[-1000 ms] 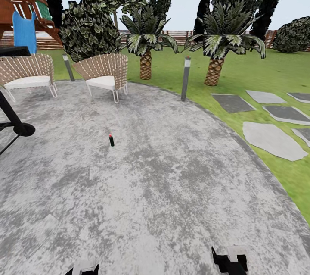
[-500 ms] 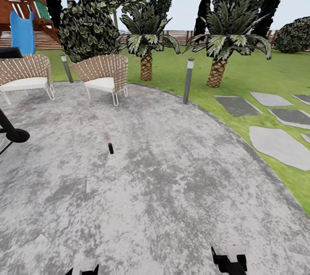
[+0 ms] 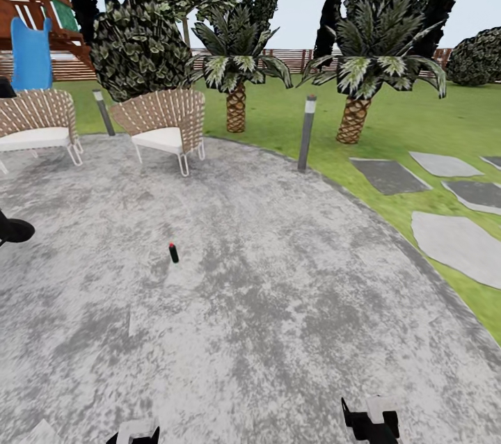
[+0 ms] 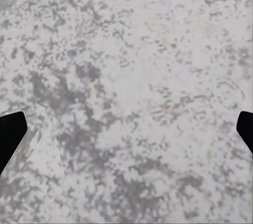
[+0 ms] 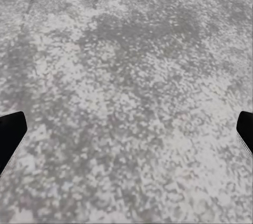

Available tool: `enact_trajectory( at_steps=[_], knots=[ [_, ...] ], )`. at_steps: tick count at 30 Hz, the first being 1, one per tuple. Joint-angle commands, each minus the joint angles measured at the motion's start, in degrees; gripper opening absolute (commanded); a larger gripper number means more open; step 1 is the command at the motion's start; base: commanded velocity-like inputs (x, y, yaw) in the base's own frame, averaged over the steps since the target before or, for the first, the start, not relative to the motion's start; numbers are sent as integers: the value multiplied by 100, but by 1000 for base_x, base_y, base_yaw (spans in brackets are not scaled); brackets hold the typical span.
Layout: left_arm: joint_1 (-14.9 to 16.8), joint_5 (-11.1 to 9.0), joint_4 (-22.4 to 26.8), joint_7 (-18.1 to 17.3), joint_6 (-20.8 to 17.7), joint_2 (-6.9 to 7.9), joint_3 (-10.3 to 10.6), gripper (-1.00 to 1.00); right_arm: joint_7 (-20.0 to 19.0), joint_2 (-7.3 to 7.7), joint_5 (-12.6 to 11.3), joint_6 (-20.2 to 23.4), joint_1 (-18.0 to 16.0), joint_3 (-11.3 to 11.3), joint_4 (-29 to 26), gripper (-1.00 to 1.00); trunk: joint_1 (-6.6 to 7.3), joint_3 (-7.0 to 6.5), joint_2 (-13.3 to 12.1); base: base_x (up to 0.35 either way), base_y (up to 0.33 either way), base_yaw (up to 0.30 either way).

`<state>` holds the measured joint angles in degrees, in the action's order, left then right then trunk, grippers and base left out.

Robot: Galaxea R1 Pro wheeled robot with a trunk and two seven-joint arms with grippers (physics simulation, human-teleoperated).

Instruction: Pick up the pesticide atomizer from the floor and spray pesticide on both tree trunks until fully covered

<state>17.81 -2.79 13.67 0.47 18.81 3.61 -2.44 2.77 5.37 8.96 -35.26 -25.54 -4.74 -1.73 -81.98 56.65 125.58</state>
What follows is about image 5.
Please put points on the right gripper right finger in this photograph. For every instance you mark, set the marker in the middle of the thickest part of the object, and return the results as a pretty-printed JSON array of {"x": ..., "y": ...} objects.
[{"x": 245, "y": 128}]

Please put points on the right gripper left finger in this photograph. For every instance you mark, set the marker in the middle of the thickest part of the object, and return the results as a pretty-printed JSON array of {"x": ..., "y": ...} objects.
[{"x": 12, "y": 129}]

